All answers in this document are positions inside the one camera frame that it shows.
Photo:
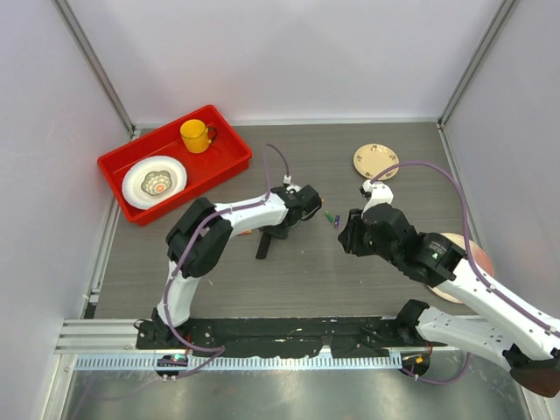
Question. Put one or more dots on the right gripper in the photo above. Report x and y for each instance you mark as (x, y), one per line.
(350, 238)

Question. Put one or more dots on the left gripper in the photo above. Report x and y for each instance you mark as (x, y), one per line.
(275, 233)

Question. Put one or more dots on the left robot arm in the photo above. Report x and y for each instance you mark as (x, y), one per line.
(197, 241)

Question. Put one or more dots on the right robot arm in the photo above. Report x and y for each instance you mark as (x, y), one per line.
(517, 336)

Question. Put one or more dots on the cream floral plate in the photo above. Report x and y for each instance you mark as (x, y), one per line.
(371, 159)

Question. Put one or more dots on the red plastic tray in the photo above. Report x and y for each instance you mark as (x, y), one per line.
(227, 156)

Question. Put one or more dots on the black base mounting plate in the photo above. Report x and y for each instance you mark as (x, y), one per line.
(285, 338)

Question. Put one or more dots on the pink white plate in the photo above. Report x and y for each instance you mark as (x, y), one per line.
(480, 257)

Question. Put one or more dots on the yellow mug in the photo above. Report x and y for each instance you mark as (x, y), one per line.
(197, 136)

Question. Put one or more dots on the small patterned bowl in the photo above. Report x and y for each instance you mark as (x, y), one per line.
(156, 183)

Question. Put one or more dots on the white paper plate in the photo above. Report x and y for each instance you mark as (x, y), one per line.
(133, 178)

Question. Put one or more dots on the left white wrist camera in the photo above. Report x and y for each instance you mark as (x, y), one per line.
(289, 186)

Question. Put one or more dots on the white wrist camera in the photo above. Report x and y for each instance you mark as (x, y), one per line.
(375, 193)
(289, 186)

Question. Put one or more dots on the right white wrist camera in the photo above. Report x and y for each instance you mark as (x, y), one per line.
(375, 193)

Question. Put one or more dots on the white slotted cable duct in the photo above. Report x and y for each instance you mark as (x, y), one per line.
(169, 362)

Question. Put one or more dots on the right aluminium frame post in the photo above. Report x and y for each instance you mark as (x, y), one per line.
(492, 32)

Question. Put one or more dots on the aluminium frame post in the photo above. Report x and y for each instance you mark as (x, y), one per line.
(79, 36)
(492, 32)

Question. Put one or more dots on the left aluminium frame post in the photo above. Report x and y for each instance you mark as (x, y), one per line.
(79, 36)

